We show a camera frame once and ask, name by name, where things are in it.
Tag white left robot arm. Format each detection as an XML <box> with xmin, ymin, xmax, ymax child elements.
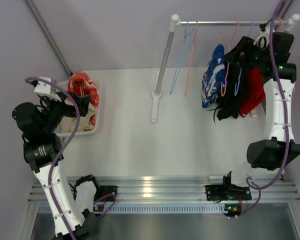
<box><xmin>12</xmin><ymin>92</ymin><xmax>101</xmax><ymax>240</ymax></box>

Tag blue wire hanger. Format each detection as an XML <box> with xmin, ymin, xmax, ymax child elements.
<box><xmin>169</xmin><ymin>21</ymin><xmax>194</xmax><ymax>95</ymax></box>

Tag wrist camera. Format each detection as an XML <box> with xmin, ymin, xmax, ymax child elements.
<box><xmin>253</xmin><ymin>24</ymin><xmax>271</xmax><ymax>49</ymax></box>
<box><xmin>34</xmin><ymin>81</ymin><xmax>62</xmax><ymax>102</ymax></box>

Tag white plastic basket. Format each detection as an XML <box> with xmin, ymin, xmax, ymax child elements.
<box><xmin>54</xmin><ymin>79</ymin><xmax>101</xmax><ymax>138</ymax></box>

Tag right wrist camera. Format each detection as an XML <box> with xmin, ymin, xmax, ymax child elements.
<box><xmin>253</xmin><ymin>24</ymin><xmax>271</xmax><ymax>49</ymax></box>

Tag pink wire hanger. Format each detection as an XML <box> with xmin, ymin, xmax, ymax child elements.
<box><xmin>184</xmin><ymin>20</ymin><xmax>199</xmax><ymax>97</ymax></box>

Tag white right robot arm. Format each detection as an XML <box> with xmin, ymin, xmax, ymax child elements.
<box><xmin>223</xmin><ymin>32</ymin><xmax>300</xmax><ymax>194</ymax></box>

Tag grey slotted cable duct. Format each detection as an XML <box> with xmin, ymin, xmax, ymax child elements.
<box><xmin>37</xmin><ymin>202</ymin><xmax>231</xmax><ymax>215</ymax></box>

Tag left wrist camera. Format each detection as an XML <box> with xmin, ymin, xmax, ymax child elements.
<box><xmin>34</xmin><ymin>81</ymin><xmax>62</xmax><ymax>102</ymax></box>

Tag blue patterned trousers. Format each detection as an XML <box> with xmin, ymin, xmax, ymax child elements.
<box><xmin>201</xmin><ymin>44</ymin><xmax>227</xmax><ymax>109</ymax></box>

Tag orange white patterned trousers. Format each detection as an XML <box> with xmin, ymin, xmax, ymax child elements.
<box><xmin>66</xmin><ymin>72</ymin><xmax>100</xmax><ymax>126</ymax></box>

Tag white clothes rack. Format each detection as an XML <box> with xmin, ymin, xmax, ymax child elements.
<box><xmin>149</xmin><ymin>14</ymin><xmax>300</xmax><ymax>124</ymax></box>

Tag beige drawstring trousers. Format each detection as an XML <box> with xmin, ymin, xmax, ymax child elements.
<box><xmin>59</xmin><ymin>103</ymin><xmax>98</xmax><ymax>133</ymax></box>

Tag black drawstring trousers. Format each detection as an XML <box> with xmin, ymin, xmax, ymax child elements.
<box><xmin>213</xmin><ymin>62</ymin><xmax>245</xmax><ymax>123</ymax></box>

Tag blue hanger with black trousers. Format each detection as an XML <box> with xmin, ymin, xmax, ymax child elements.
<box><xmin>233</xmin><ymin>20</ymin><xmax>256</xmax><ymax>96</ymax></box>

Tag red trousers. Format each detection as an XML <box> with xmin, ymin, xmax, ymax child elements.
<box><xmin>238</xmin><ymin>68</ymin><xmax>266</xmax><ymax>118</ymax></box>

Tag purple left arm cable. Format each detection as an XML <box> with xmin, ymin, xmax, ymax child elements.
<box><xmin>24</xmin><ymin>76</ymin><xmax>117</xmax><ymax>240</ymax></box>

